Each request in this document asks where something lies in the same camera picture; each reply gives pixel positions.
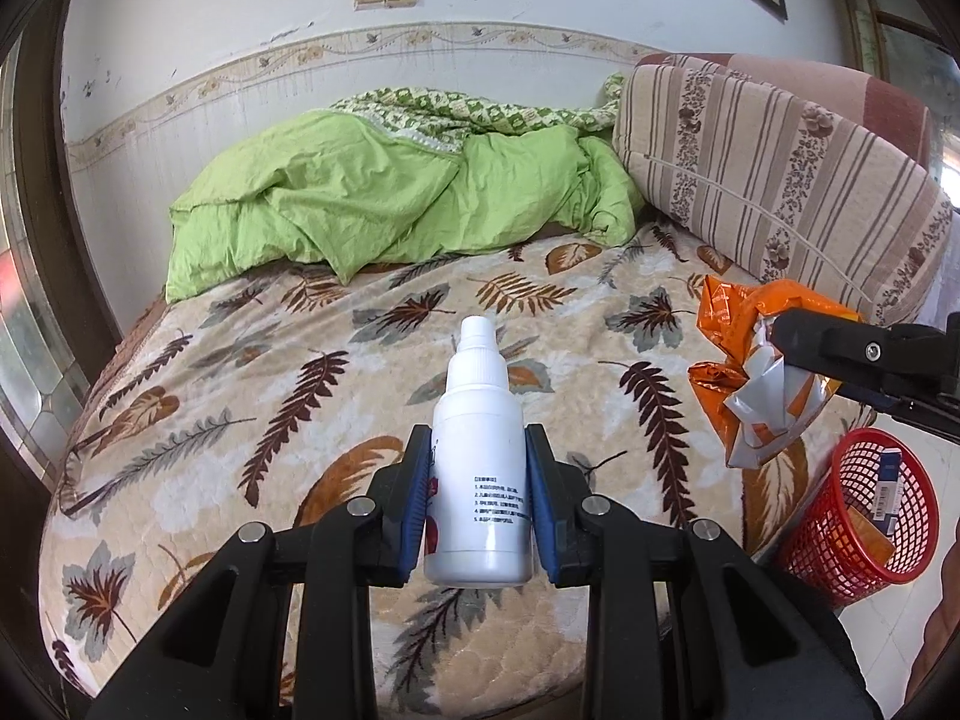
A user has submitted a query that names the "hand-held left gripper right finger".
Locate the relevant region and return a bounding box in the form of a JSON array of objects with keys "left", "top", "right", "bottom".
[{"left": 523, "top": 424, "right": 882, "bottom": 720}]

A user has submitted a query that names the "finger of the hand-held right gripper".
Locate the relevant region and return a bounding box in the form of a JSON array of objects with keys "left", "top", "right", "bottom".
[
  {"left": 832, "top": 379, "right": 960, "bottom": 442},
  {"left": 771, "top": 306, "right": 960, "bottom": 398}
]

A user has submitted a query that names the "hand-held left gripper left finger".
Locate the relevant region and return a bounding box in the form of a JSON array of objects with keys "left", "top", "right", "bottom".
[{"left": 88, "top": 424, "right": 434, "bottom": 720}]

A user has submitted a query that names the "blue white carton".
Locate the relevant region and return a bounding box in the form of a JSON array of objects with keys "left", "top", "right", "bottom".
[{"left": 870, "top": 448, "right": 905, "bottom": 526}]

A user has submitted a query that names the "orange snack bag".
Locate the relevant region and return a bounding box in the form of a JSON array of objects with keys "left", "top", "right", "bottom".
[{"left": 688, "top": 276, "right": 863, "bottom": 470}]

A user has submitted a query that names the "white plastic bottle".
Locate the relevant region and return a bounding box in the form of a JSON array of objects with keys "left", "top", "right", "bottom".
[{"left": 424, "top": 315, "right": 535, "bottom": 586}]

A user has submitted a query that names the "orange packet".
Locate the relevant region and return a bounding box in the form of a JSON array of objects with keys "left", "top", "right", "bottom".
[{"left": 844, "top": 506, "right": 897, "bottom": 567}]

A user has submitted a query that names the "red plastic mesh basket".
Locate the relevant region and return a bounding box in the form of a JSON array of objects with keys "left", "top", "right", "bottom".
[{"left": 776, "top": 427, "right": 942, "bottom": 608}]

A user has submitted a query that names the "striped beige cushion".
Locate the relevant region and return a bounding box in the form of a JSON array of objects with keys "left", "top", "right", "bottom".
[{"left": 611, "top": 52, "right": 955, "bottom": 331}]

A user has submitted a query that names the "leaf print blanket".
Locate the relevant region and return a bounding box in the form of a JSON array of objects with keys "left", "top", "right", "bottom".
[{"left": 41, "top": 221, "right": 878, "bottom": 706}]

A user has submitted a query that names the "person's leg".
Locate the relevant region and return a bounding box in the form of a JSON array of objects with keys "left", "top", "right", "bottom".
[{"left": 904, "top": 596, "right": 960, "bottom": 706}]

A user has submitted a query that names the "wooden framed window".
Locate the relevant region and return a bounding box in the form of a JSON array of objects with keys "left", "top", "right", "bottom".
[{"left": 836, "top": 0, "right": 960, "bottom": 188}]

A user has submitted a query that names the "green duvet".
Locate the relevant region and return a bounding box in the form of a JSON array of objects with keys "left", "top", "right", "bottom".
[{"left": 165, "top": 109, "right": 646, "bottom": 305}]

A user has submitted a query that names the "green white patterned quilt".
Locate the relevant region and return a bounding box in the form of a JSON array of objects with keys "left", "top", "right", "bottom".
[{"left": 330, "top": 73, "right": 627, "bottom": 158}]

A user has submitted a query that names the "patterned glass pane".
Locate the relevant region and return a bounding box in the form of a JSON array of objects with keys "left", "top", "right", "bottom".
[{"left": 0, "top": 60, "right": 91, "bottom": 466}]

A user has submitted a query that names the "brown wooden door frame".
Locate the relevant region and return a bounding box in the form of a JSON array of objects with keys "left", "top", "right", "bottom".
[{"left": 15, "top": 15, "right": 125, "bottom": 361}]

